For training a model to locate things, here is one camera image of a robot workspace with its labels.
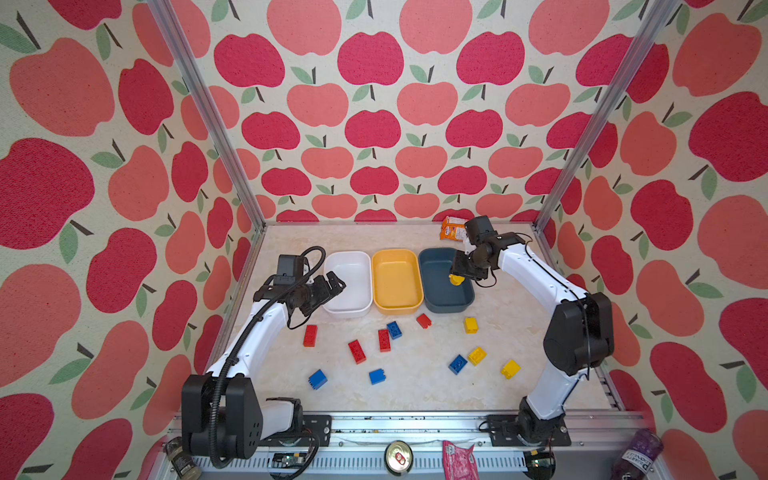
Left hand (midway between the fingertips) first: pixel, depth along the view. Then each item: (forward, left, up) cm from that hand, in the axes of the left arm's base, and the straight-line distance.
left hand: (339, 292), depth 85 cm
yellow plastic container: (+10, -18, -13) cm, 24 cm away
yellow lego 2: (-14, -40, -14) cm, 45 cm away
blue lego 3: (-16, -34, -13) cm, 40 cm away
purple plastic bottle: (-38, -73, -10) cm, 83 cm away
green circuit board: (-38, +11, -16) cm, 43 cm away
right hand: (+8, -37, -1) cm, 38 cm away
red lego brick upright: (-9, -13, -13) cm, 20 cm away
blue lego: (-20, +6, -13) cm, 25 cm away
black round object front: (-40, -51, -17) cm, 67 cm away
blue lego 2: (-19, -11, -15) cm, 26 cm away
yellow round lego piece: (+5, -35, -2) cm, 36 cm away
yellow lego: (-4, -40, -13) cm, 43 cm away
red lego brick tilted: (-13, -5, -12) cm, 18 cm away
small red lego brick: (-3, -26, -13) cm, 29 cm away
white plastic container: (+19, -3, -15) cm, 24 cm away
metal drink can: (-39, -15, -3) cm, 42 cm away
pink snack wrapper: (-40, -30, -13) cm, 51 cm away
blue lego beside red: (-6, -16, -13) cm, 21 cm away
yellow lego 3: (-18, -49, -13) cm, 53 cm away
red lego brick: (-7, +10, -13) cm, 18 cm away
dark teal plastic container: (+7, -32, -13) cm, 35 cm away
